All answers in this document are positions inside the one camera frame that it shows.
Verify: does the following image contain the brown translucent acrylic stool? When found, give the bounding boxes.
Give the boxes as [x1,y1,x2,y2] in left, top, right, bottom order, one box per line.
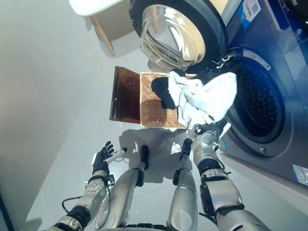
[109,66,141,125]

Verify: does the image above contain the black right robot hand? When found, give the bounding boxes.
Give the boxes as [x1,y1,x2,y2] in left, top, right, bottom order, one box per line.
[186,120,232,139]

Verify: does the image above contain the large flat wicker basket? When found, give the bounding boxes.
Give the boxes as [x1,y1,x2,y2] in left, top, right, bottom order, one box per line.
[139,71,198,130]

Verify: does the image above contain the silver right robot leg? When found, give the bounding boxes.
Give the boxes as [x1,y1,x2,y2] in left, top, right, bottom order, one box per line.
[168,168,198,231]

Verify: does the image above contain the white garment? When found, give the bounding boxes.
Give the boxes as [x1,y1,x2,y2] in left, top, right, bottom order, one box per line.
[167,69,238,127]

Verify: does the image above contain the white panel with black edge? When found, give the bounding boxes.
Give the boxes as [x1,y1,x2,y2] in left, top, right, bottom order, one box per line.
[0,190,12,231]

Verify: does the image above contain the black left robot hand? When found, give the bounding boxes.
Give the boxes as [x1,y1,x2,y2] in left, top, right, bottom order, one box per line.
[92,141,128,176]

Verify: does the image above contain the black garment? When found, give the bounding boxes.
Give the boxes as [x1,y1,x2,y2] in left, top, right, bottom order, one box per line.
[151,76,181,110]

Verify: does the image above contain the white chair with wooden legs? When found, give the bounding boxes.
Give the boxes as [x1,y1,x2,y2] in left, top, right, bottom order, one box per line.
[68,0,135,57]

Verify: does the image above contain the round glass washer door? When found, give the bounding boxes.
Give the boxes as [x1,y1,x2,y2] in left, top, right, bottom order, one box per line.
[128,0,228,73]

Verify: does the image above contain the grey front-load washing machine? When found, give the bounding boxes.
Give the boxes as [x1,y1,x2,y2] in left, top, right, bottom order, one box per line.
[187,0,308,187]

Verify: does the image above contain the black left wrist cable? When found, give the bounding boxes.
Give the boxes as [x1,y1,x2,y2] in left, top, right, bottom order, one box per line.
[62,179,114,229]

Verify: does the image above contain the black left robot foot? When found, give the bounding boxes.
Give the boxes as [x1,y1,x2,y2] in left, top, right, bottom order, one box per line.
[140,145,150,169]

